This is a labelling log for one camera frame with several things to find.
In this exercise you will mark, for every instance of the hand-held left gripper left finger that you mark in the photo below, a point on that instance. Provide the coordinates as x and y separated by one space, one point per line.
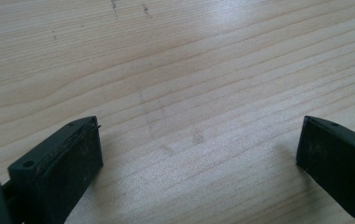
57 168

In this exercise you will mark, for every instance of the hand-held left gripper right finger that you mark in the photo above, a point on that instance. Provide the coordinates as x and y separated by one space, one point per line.
337 161

